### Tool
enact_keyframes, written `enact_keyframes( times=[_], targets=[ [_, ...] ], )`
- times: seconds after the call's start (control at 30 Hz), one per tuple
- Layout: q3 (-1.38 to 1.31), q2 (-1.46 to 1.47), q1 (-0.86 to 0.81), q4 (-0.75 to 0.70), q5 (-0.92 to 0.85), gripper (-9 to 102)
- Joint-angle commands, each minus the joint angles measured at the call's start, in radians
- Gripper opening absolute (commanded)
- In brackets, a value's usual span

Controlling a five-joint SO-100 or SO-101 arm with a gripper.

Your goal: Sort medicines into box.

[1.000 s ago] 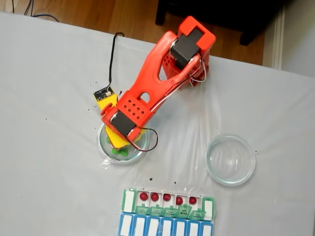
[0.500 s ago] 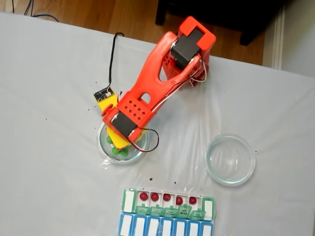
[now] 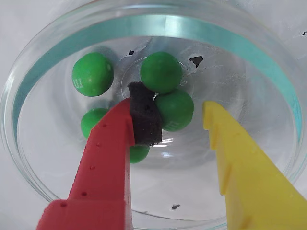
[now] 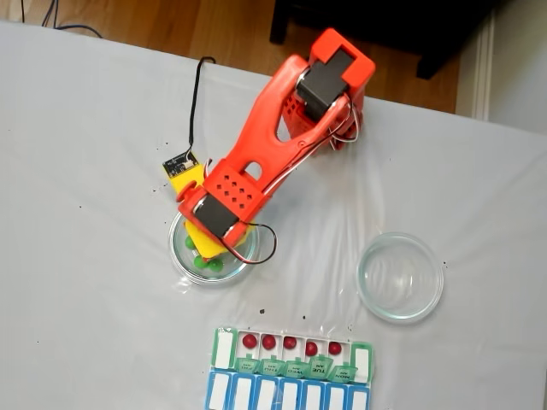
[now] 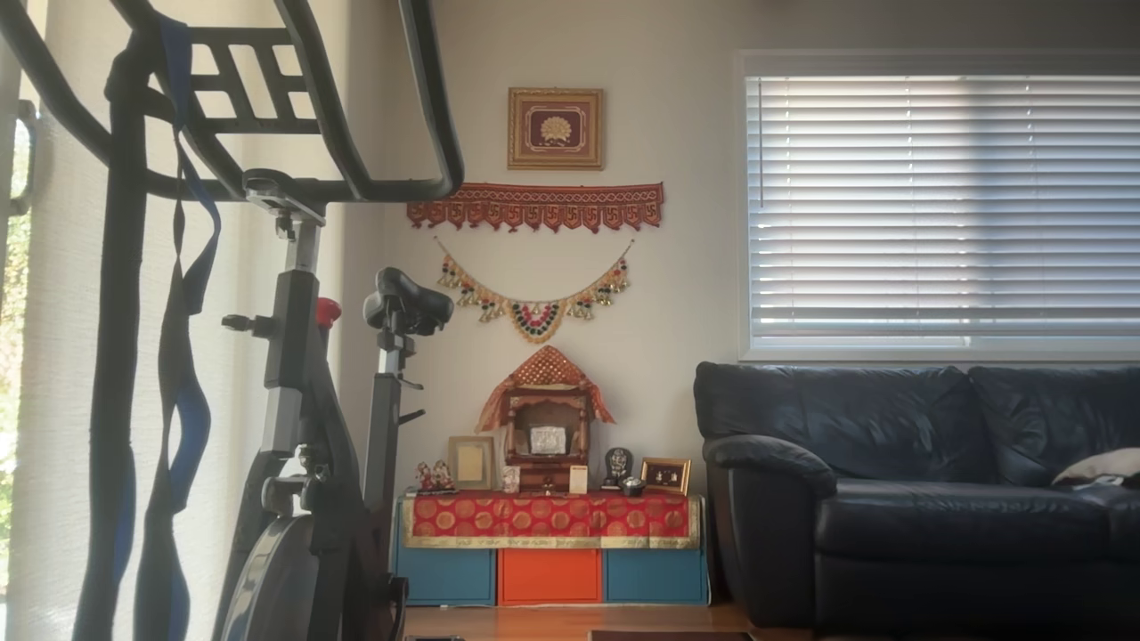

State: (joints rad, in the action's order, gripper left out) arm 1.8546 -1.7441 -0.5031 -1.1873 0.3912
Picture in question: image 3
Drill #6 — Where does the green round candy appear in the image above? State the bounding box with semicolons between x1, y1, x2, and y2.
153;90;194;132
140;51;183;94
71;52;114;97
80;107;111;139
129;144;151;164

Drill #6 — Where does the clear glass bowl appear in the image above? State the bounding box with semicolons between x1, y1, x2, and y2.
0;0;307;230

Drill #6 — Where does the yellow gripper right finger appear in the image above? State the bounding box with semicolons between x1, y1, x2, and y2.
203;100;307;230

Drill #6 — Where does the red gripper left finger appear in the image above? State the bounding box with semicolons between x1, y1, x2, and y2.
35;81;164;230

